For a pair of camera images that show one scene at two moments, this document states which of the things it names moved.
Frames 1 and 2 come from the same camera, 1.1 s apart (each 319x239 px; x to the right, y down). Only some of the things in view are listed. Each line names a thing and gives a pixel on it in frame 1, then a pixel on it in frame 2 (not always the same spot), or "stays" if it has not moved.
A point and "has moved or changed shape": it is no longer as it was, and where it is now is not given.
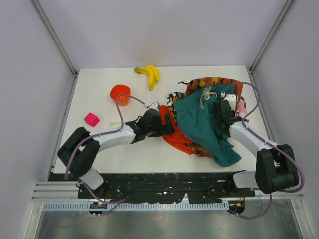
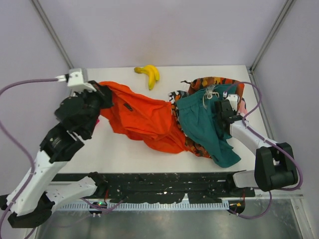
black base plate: [159, 188] stays
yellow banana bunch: [152, 73] stays
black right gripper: [222, 109] stays
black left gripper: [162, 125] -> [101, 92]
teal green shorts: [196, 113] stays
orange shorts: [176, 140] has moved or changed shape
